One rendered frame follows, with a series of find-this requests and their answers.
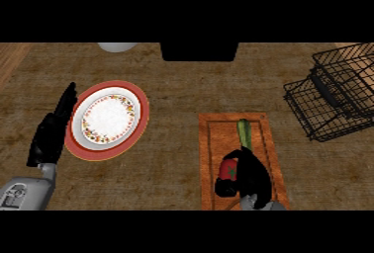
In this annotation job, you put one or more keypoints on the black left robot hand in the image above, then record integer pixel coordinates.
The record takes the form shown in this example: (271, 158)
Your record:
(48, 135)

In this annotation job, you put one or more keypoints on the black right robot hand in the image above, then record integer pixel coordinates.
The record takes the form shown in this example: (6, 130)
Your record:
(253, 174)

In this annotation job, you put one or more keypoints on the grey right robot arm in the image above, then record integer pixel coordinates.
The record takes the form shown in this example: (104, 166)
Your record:
(260, 205)

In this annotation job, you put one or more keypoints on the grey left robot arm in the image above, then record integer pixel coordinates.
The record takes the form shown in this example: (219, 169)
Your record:
(27, 192)

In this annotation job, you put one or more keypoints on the red tomato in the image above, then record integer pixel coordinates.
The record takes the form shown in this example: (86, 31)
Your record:
(228, 171)

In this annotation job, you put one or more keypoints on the brown wooden cutting board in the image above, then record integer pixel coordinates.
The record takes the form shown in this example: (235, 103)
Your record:
(224, 145)

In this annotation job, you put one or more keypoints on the green cucumber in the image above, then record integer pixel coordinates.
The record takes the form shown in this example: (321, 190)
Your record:
(244, 133)

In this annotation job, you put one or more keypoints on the red round placemat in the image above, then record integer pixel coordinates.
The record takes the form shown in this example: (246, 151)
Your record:
(108, 120)

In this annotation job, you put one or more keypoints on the white floral plate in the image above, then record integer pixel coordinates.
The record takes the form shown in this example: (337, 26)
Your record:
(107, 118)

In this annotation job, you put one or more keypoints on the pale grey round object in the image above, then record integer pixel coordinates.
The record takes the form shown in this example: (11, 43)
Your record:
(117, 46)

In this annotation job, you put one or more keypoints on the black box appliance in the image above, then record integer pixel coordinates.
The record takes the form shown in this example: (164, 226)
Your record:
(200, 51)

